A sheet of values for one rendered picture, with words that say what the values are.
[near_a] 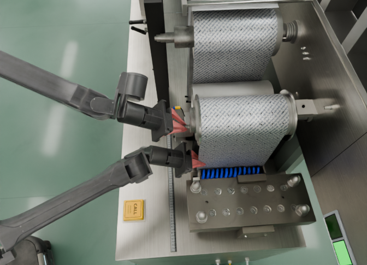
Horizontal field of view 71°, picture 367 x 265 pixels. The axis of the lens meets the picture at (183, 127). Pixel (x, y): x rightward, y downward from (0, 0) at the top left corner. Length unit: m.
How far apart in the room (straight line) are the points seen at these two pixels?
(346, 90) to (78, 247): 1.78
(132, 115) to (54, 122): 1.86
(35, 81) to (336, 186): 0.76
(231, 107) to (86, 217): 1.54
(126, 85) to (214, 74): 0.32
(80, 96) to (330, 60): 0.61
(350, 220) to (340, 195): 0.06
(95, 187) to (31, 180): 1.59
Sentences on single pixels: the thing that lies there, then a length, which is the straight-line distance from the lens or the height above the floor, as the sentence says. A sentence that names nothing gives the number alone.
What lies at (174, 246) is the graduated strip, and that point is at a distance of 0.98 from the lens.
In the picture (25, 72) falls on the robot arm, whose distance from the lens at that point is 0.70.
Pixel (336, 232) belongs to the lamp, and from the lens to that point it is 0.79.
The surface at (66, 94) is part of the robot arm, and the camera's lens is 0.66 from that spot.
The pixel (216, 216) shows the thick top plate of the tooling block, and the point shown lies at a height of 1.03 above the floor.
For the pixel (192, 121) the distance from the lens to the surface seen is 0.70.
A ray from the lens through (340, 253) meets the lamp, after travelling 0.80.
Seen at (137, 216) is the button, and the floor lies 0.92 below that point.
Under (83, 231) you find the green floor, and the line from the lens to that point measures 2.02.
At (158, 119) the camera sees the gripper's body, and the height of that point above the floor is 1.31.
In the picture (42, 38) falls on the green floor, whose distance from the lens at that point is 3.25.
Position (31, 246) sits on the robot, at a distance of 1.87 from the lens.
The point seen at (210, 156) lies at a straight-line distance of 0.82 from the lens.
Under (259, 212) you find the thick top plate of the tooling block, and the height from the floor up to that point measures 1.03.
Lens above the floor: 1.88
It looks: 59 degrees down
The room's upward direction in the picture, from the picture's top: straight up
